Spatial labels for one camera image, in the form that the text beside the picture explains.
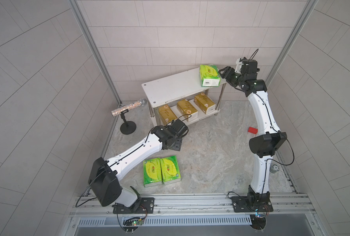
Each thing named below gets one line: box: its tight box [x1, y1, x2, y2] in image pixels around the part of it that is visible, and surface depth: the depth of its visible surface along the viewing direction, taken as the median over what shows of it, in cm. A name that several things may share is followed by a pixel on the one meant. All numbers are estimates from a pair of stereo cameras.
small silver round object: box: [269, 163, 280, 174], surface depth 82 cm
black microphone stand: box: [119, 108, 137, 135], surface depth 101 cm
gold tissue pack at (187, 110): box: [176, 99, 199, 122], surface depth 98 cm
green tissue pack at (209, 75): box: [199, 63, 221, 88], surface depth 79 cm
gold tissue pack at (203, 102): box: [193, 92, 216, 115], surface depth 104 cm
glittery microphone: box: [110, 98, 148, 117], surface depth 88 cm
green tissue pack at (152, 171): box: [143, 157, 163, 188], surface depth 77 cm
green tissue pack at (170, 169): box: [160, 155, 181, 185], surface depth 79 cm
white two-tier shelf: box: [141, 67, 228, 127], surface depth 82 cm
